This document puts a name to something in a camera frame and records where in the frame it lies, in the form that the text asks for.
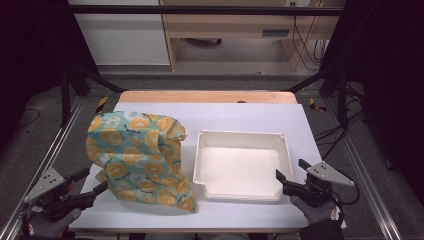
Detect black diagonal frame brace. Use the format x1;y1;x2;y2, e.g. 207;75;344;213
70;62;127;94
285;65;335;94

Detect thin black floor cable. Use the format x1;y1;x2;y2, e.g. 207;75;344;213
15;107;41;128

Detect aluminium frame rail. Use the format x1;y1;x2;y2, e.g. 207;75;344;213
0;95;85;240
324;97;403;240

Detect black curtain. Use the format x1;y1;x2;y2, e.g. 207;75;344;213
328;0;424;204
0;0;99;148

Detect white cabinet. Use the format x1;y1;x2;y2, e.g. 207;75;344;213
68;0;171;66

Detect person's right hand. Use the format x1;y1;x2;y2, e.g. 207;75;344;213
289;195;339;225

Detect white table sheet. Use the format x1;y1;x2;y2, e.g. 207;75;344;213
69;102;348;232

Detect black desk cables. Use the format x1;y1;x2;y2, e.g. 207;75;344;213
291;1;330;72

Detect yellow black tape strip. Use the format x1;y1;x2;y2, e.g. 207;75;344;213
308;97;328;114
95;96;110;114

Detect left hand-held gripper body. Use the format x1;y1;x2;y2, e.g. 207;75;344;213
23;167;98;222

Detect wooden office desk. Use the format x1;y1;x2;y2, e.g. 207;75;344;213
159;0;346;72

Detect white plastic bin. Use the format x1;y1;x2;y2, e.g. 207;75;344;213
192;129;295;203

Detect person's left hand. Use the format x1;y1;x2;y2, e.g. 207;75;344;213
27;208;83;239

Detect teal orange-print cloth bag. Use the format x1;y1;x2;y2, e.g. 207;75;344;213
85;110;198;213

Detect black horizontal frame bar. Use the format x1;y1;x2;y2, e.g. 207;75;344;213
68;4;345;16

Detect black floor cables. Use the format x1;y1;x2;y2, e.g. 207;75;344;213
314;81;366;162

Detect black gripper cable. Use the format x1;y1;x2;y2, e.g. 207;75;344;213
333;179;362;206

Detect black upright frame post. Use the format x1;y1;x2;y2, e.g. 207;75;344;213
60;65;72;128
336;69;350;130

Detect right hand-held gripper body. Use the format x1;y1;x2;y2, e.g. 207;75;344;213
282;161;356;208

